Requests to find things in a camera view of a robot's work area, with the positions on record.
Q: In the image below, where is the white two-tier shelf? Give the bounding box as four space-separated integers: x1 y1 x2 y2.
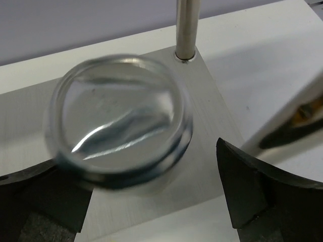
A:
1 1 322 241

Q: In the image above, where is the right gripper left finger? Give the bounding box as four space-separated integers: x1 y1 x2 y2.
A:
1 160 92 241

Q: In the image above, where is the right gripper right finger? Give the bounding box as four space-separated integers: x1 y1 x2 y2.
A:
216 138 322 241

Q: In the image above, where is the black gold coffee can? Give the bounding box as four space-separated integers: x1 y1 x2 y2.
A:
44 54 193 191

